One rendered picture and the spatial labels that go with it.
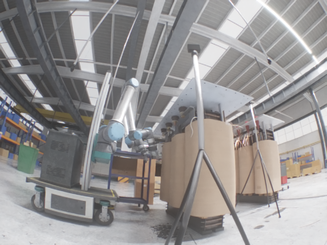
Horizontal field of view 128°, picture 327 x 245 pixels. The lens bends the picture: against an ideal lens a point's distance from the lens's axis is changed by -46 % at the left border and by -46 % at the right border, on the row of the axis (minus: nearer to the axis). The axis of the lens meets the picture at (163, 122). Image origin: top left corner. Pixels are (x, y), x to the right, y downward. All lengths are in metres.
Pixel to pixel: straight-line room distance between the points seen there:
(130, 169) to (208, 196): 1.40
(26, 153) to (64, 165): 3.53
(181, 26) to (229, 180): 4.40
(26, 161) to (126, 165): 3.46
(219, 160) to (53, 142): 1.56
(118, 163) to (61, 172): 1.09
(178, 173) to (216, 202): 0.60
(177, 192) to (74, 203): 1.06
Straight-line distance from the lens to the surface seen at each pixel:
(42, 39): 7.89
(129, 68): 9.44
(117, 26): 11.67
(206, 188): 1.25
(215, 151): 1.31
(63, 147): 1.51
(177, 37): 5.11
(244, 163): 3.05
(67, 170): 1.48
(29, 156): 4.90
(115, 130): 1.28
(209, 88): 1.44
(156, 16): 8.75
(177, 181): 1.67
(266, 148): 2.81
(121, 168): 2.30
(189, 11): 4.63
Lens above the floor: 0.53
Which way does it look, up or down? 22 degrees up
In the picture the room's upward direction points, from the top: 3 degrees clockwise
